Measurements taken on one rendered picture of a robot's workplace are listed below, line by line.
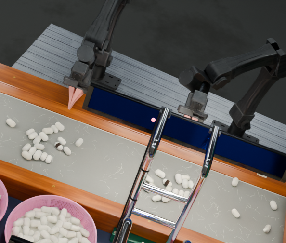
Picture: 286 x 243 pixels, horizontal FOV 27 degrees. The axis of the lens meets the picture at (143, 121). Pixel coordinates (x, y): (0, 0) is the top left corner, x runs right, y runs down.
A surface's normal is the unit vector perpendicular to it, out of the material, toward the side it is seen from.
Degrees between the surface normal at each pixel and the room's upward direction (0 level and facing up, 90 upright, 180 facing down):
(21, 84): 0
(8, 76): 0
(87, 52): 41
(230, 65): 18
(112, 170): 0
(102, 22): 28
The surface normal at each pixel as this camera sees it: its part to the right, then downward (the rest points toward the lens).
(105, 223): -0.25, 0.64
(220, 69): -0.04, -0.61
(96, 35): 0.08, -0.31
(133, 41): 0.24, -0.69
